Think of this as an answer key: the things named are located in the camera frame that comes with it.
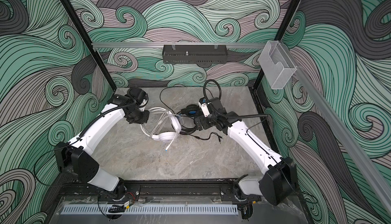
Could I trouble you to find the black corrugated right conduit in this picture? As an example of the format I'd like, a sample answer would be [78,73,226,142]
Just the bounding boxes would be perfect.
[203,79,268,120]

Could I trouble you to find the white headphones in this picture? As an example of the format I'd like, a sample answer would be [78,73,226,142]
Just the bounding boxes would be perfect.
[140,107,182,151]

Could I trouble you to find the black frame post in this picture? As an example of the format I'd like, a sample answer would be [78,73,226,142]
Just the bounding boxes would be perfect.
[59,0,117,92]
[254,0,301,92]

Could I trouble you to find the white slotted cable duct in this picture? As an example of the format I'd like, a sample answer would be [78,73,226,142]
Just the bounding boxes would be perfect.
[60,204,239,215]

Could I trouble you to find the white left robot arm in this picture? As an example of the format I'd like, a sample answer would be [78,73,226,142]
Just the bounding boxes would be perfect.
[55,88,149,198]

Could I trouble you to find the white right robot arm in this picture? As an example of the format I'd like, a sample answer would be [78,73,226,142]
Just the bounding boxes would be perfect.
[194,98,298,206]

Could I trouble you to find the black right rear frame post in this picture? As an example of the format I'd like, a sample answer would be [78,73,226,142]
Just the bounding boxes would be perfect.
[254,0,301,92]

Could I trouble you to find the clear plastic wall bin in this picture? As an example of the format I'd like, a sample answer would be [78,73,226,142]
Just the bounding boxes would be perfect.
[258,41,297,89]

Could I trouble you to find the black left rear frame post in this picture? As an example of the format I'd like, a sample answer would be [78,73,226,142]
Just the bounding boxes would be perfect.
[59,0,117,92]

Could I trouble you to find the aluminium right rail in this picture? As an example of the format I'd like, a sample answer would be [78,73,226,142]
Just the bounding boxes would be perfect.
[278,42,391,213]

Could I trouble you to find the black gaming headphones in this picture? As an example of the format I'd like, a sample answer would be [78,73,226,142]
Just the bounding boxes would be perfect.
[179,104,201,135]

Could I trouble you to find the black perforated wall tray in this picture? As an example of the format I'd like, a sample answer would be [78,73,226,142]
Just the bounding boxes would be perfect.
[162,44,228,67]

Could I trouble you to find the black corrugated conduit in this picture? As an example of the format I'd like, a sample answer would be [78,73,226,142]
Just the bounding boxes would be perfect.
[78,100,138,139]
[203,79,268,120]

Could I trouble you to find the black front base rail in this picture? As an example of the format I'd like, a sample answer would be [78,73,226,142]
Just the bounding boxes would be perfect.
[59,178,262,203]

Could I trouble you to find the black corrugated left conduit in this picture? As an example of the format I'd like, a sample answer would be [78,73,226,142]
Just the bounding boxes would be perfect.
[78,100,138,139]

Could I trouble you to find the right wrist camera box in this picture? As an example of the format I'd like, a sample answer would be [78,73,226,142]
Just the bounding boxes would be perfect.
[198,98,213,118]

